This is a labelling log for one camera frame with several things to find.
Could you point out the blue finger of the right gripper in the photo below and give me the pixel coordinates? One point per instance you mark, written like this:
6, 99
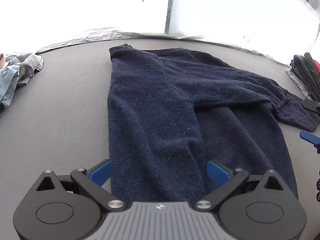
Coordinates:
311, 105
311, 138

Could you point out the black dotted gloved hand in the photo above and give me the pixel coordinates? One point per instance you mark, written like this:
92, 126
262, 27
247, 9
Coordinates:
318, 189

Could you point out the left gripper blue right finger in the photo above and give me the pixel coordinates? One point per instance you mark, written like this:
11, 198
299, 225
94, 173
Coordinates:
228, 184

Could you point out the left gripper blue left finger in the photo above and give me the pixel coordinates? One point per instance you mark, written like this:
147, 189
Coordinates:
90, 184

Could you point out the grey folded garment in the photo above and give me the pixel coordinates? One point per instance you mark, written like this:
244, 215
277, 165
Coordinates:
299, 84

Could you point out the beige tan garment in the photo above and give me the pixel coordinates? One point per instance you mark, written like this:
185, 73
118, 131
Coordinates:
2, 60

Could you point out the navy blue knit sweater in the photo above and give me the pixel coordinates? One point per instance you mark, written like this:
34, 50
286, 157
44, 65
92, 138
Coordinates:
171, 111

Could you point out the light blue grey garment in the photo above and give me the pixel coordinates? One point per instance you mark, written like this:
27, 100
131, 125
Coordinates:
16, 72

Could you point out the black folded garment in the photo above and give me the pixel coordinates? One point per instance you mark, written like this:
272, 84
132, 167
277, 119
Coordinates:
306, 71

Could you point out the white printed curtain sheet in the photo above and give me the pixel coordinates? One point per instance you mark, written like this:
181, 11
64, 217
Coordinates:
275, 28

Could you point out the red striped folded garment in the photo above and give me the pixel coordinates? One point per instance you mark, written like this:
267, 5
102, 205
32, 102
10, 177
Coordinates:
317, 64

